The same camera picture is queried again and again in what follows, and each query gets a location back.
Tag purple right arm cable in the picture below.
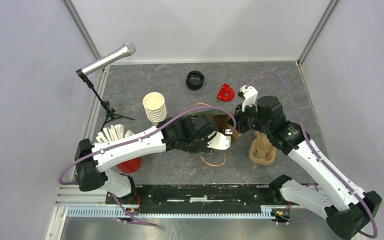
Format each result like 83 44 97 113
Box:
246 69 378 239

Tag stack of white paper cups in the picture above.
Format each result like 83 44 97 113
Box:
142 92 167 125

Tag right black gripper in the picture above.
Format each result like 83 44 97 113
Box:
227 100 271 135

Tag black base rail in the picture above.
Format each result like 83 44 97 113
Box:
105 184 294 223

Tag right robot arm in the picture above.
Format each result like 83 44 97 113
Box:
234 96 382 240

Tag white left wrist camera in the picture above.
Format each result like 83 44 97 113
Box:
207 129 233 151

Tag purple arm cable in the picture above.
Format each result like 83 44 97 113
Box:
246 69 378 239
58 105 237 186

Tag green paper bag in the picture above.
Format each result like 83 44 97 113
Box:
182 102 239 167

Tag brown cardboard cup carriers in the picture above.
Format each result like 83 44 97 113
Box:
248 131 277 166

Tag silver microphone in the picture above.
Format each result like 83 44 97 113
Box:
76 42 136 78

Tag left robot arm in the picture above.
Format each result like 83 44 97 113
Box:
75 113 219 204

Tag red cup with straws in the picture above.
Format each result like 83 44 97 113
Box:
95 124 142 174

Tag stack of black lids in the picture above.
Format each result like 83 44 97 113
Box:
185 70 205 91

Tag red plastic holder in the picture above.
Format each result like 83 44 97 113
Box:
217 83 235 102

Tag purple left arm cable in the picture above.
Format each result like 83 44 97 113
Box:
58 105 237 186

